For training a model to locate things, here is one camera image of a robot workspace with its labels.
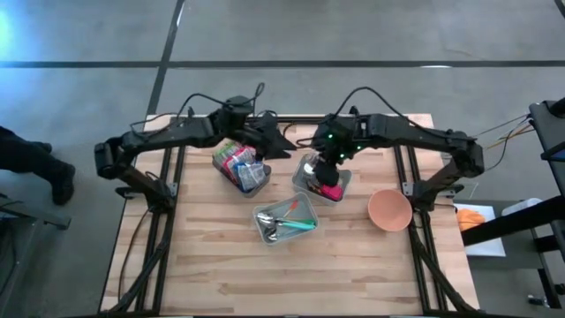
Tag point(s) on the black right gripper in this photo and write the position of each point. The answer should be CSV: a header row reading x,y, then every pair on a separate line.
x,y
337,137

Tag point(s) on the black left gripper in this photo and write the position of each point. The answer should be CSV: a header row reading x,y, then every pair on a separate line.
x,y
265,130

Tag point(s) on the red snack packet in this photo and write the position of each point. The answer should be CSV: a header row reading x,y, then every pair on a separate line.
x,y
332,192

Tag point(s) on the light grey plastic bin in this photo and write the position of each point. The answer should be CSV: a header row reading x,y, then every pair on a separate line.
x,y
304,209
300,181

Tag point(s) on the red yellow ramen packet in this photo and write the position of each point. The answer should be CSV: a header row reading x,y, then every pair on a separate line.
x,y
238,160

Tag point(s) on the clear colourful candy packet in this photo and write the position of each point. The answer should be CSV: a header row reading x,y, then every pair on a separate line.
x,y
225,152

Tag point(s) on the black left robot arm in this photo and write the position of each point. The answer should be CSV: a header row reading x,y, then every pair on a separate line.
x,y
167,134

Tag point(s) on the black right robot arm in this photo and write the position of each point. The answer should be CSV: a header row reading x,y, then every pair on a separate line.
x,y
419,137

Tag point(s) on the dark grey plastic bin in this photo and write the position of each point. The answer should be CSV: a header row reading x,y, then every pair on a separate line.
x,y
253,191

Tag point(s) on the orange cloth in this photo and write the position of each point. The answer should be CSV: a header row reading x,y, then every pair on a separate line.
x,y
470,219

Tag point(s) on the white paper sheet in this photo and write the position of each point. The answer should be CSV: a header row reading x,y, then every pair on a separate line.
x,y
490,247

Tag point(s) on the grey box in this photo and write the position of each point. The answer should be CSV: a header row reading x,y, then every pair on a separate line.
x,y
521,205

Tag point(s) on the black cart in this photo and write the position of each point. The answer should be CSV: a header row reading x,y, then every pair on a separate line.
x,y
552,132

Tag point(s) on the person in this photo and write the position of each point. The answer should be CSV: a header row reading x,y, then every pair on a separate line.
x,y
31,161

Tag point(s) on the grey metal stand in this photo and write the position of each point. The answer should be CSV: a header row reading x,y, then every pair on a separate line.
x,y
26,212

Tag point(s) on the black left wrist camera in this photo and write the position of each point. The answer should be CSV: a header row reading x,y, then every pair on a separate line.
x,y
238,106

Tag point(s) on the black aluminium table frame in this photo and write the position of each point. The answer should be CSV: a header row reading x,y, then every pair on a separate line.
x,y
421,260

